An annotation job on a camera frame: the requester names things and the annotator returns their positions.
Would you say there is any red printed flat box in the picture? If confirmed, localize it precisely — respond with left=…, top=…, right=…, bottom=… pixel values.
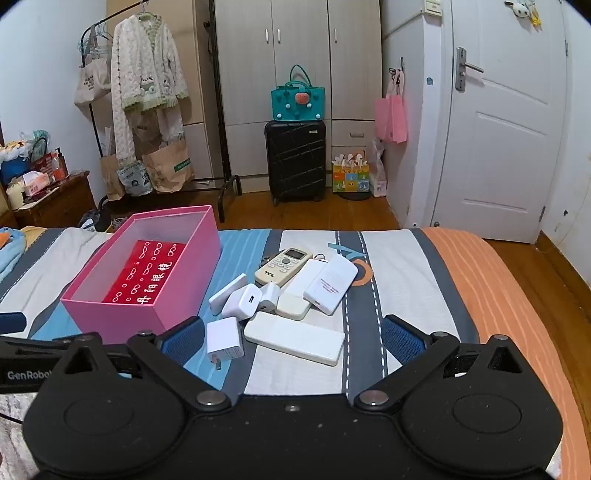
left=102, top=239, right=188, bottom=305

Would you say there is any wooden nightstand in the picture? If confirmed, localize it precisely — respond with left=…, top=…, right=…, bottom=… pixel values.
left=0, top=171, right=98, bottom=230

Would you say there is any striped bedspread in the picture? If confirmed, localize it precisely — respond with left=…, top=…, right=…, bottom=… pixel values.
left=0, top=226, right=575, bottom=480

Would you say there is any brown paper bag green label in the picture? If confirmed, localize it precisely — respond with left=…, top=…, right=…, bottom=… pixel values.
left=142, top=138, right=195, bottom=193

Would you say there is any white and yellow bouquet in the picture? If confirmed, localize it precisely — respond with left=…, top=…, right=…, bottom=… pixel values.
left=0, top=141, right=33, bottom=162

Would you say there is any plain brown paper bag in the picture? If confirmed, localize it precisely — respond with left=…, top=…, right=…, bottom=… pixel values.
left=100, top=152, right=127, bottom=201

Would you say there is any slim cream remote control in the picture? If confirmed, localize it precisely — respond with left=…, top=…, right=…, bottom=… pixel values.
left=255, top=248, right=314, bottom=285

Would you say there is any black metal clothes rack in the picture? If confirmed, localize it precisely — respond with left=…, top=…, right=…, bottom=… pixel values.
left=78, top=0, right=243, bottom=223

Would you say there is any canvas tote bag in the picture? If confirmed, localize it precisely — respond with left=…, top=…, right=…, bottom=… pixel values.
left=74, top=55, right=114, bottom=109

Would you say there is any plain white remote control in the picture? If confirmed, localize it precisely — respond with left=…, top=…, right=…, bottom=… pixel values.
left=303, top=255, right=358, bottom=316

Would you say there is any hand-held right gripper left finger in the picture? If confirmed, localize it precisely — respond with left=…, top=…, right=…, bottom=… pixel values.
left=61, top=316, right=232, bottom=415

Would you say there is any pink and white tissue box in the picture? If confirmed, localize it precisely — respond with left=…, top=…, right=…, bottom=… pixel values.
left=21, top=171, right=51, bottom=197

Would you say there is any light blue blanket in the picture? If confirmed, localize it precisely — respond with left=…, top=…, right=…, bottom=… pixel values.
left=0, top=227, right=27, bottom=282

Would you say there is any grey-blue printed bag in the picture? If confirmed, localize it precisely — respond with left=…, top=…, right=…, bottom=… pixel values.
left=117, top=161, right=154, bottom=198

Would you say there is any wide cream remote control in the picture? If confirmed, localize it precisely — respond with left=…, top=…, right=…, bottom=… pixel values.
left=276, top=261, right=331, bottom=320

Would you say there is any blue round container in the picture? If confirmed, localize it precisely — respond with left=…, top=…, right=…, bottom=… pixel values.
left=0, top=157, right=33, bottom=185

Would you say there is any white wardrobe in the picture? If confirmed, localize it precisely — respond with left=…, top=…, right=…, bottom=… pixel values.
left=210, top=0, right=384, bottom=193

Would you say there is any white door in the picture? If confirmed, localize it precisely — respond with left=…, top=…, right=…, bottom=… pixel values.
left=431, top=0, right=571, bottom=244

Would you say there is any white fluffy blanket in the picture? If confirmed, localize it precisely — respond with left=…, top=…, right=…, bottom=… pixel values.
left=0, top=392, right=42, bottom=480

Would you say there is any bunch of clothes hangers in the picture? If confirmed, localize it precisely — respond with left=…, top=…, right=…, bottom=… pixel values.
left=78, top=21, right=114, bottom=57

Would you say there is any small plush toy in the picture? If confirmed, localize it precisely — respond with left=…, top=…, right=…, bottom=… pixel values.
left=503, top=0, right=543, bottom=27

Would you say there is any dark bag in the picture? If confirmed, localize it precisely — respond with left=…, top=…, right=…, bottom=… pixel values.
left=81, top=205, right=112, bottom=233

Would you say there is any white charger with prongs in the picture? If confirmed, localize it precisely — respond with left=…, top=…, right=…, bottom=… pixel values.
left=206, top=316, right=245, bottom=370

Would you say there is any colourful gift bag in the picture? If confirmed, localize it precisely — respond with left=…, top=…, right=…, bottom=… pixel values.
left=332, top=150, right=371, bottom=193

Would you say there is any black suitcase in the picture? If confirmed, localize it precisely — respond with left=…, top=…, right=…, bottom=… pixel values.
left=264, top=119, right=328, bottom=206

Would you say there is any white charger with port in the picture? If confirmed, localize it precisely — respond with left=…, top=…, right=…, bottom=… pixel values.
left=222, top=283, right=263, bottom=320

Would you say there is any small white charger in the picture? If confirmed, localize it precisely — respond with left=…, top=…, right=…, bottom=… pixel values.
left=259, top=282, right=281, bottom=313

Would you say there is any beige wardrobe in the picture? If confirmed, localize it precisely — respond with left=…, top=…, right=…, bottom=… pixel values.
left=106, top=0, right=227, bottom=185

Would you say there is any long white power bank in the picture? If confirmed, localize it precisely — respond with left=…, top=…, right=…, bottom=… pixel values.
left=244, top=311, right=346, bottom=367

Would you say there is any crumpled pale green bag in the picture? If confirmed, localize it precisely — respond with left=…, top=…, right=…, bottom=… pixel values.
left=18, top=130, right=49, bottom=153

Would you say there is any white knitted cardigan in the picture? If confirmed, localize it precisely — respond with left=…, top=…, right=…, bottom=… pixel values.
left=110, top=14, right=190, bottom=162

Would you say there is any pink cardboard box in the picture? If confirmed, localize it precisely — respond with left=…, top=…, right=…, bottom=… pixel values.
left=60, top=205, right=221, bottom=345

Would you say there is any red pump bottle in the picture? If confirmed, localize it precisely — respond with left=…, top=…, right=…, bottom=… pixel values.
left=52, top=148, right=70, bottom=181

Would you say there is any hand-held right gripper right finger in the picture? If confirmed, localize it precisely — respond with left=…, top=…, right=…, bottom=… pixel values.
left=353, top=314, right=526, bottom=414

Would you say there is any metal door handle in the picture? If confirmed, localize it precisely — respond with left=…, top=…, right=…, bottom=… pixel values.
left=455, top=47, right=485, bottom=92

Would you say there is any pink paper bag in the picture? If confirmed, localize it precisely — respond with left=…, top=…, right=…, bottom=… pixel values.
left=374, top=69, right=408, bottom=144

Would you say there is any white plastic bag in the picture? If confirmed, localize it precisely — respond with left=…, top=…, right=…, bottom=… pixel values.
left=368, top=138, right=387, bottom=198

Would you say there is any teal felt handbag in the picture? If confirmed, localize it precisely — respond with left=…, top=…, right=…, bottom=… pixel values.
left=271, top=65, right=325, bottom=121

